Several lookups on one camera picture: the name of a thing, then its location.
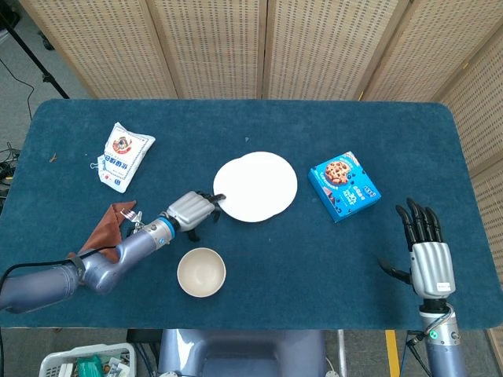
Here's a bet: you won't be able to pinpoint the black tripod stand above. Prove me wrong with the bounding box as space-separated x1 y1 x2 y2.
0 11 71 99

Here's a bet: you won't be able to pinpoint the blue cookie box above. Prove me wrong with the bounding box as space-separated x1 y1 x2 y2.
307 151 382 224

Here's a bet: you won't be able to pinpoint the brown cloth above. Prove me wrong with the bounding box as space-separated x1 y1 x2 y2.
66 199 138 264

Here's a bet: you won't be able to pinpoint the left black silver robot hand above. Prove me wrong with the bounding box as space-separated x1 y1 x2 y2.
167 190 227 241

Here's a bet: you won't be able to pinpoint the white sugar bag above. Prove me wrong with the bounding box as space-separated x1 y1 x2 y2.
97 122 156 194

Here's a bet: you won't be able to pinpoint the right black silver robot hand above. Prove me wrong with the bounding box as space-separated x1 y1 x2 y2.
377 197 457 302

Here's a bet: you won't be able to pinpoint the silver fork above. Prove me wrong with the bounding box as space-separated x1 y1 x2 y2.
119 207 145 228

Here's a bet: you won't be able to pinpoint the dark blue table cloth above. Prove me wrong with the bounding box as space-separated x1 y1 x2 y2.
0 97 503 331

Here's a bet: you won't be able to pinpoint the black floor cables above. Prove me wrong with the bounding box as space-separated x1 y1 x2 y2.
0 143 20 193

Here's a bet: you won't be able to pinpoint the white round plate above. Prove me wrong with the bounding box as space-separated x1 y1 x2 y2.
213 156 291 224
237 151 299 219

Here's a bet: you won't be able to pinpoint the white plastic basket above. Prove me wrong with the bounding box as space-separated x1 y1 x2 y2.
39 342 137 377

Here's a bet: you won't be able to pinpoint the woven rattan folding screen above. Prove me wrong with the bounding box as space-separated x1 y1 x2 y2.
17 0 503 377

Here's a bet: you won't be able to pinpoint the blue-grey robot torso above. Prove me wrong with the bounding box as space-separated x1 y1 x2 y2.
158 328 327 377

